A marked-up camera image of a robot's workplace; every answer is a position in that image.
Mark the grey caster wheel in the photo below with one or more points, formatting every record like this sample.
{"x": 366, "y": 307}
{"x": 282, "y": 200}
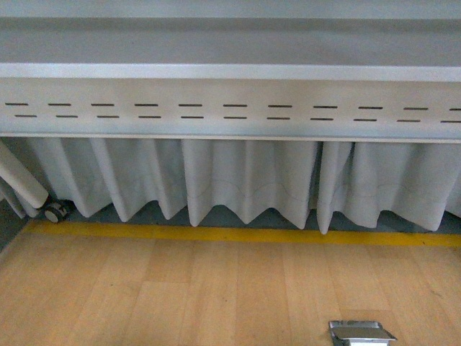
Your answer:
{"x": 56, "y": 212}

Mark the yellow floor tape strip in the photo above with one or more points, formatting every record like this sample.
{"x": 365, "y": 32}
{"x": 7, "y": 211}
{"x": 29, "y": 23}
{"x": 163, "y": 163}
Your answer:
{"x": 189, "y": 233}

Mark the white slotted window sill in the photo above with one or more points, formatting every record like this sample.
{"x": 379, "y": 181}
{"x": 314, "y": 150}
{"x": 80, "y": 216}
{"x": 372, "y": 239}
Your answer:
{"x": 231, "y": 101}

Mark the white pleated curtain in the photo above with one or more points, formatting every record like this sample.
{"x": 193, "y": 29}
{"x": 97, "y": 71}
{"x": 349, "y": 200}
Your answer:
{"x": 418, "y": 182}

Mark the metal floor outlet box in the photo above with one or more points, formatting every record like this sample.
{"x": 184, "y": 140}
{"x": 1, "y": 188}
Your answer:
{"x": 352, "y": 332}

